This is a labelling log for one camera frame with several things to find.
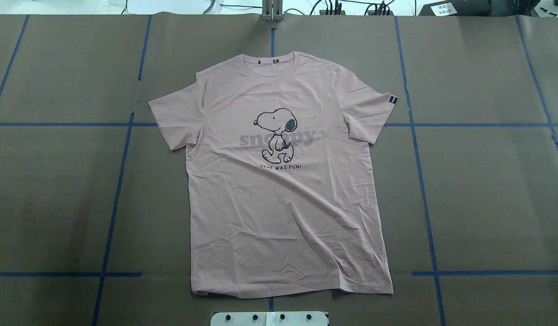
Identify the pink Snoopy t-shirt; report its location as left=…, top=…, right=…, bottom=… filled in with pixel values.
left=149, top=52, right=397, bottom=298

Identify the black power strip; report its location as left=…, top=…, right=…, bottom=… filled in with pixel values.
left=313, top=4, right=394, bottom=16

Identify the black box with label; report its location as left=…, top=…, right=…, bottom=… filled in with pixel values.
left=417, top=0, right=491, bottom=17

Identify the aluminium frame post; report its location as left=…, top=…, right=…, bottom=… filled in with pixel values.
left=262, top=0, right=284, bottom=21

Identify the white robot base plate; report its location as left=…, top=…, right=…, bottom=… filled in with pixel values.
left=210, top=310, right=330, bottom=326

